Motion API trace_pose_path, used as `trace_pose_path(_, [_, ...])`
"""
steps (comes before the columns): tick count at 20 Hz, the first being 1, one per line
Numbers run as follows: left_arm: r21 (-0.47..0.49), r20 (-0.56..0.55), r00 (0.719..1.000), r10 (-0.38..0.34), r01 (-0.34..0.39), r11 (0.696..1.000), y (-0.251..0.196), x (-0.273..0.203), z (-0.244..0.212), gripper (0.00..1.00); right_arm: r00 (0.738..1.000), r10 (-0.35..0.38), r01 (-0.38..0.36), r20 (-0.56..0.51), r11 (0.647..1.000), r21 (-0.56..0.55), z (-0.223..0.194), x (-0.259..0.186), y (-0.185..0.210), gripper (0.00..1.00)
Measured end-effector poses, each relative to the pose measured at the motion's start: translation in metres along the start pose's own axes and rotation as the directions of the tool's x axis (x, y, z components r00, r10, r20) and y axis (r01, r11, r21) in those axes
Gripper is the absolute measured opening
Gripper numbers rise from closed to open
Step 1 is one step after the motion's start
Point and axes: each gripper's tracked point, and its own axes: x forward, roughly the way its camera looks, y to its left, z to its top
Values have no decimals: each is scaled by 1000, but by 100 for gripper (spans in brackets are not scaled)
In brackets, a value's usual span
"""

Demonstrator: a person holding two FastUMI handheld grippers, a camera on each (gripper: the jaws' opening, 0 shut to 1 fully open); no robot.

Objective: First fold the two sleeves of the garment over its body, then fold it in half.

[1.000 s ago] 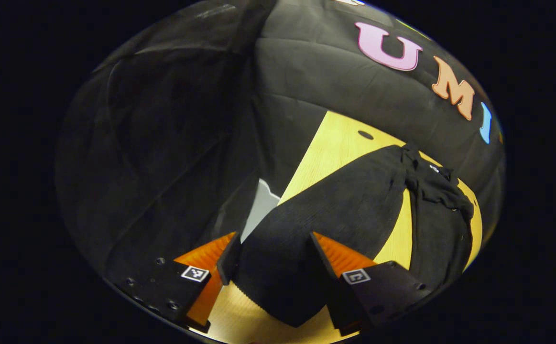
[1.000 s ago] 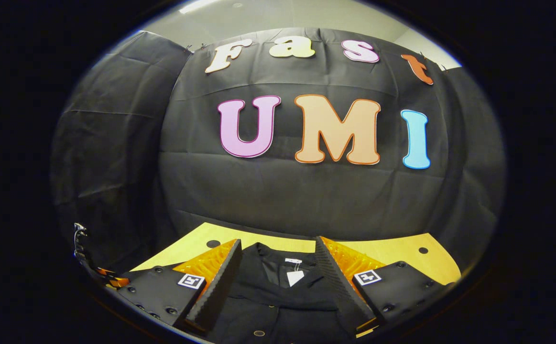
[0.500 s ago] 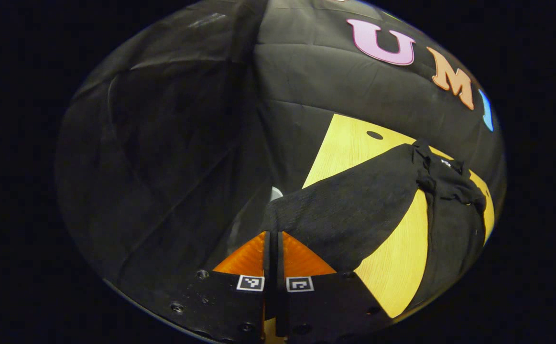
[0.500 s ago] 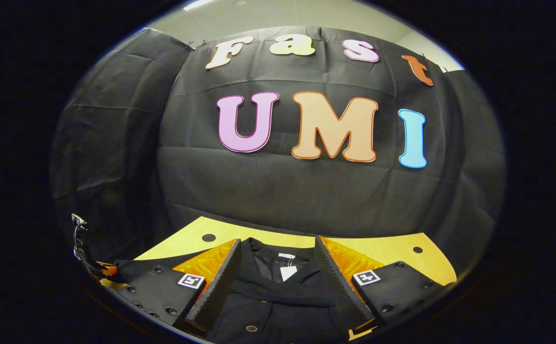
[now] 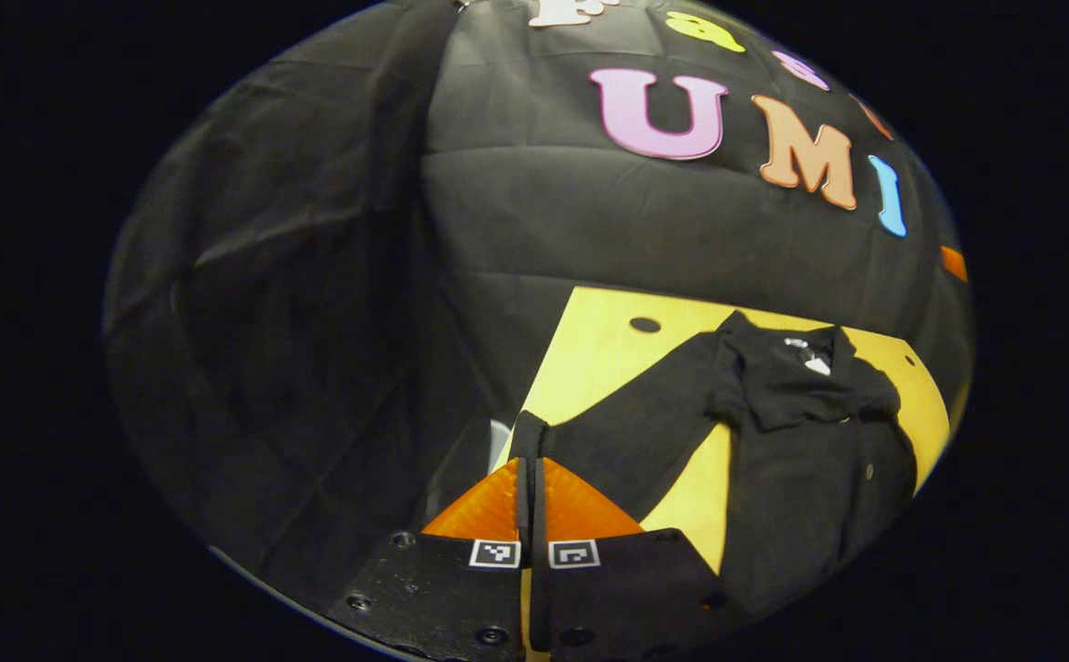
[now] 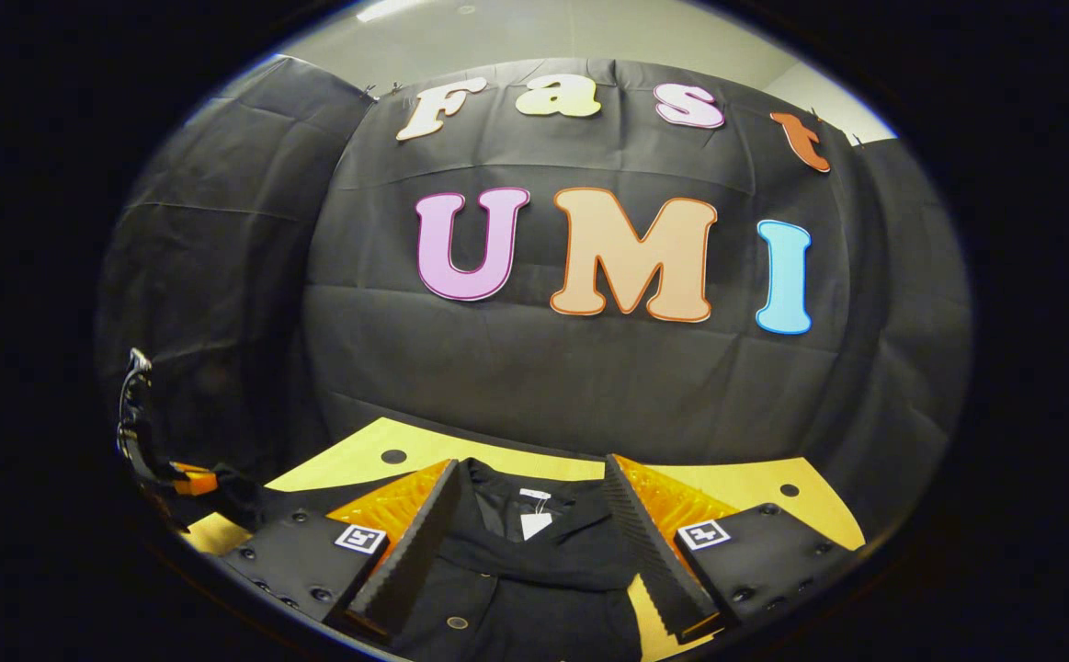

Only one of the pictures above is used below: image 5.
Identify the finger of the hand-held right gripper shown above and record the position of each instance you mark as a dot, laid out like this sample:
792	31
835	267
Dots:
954	264

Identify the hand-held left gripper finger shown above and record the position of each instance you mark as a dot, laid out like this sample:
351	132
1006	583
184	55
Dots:
524	515
539	524

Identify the black button-up garment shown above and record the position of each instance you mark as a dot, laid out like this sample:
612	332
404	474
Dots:
801	478

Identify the black backdrop cloth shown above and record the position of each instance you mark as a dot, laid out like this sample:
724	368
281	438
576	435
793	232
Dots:
313	276

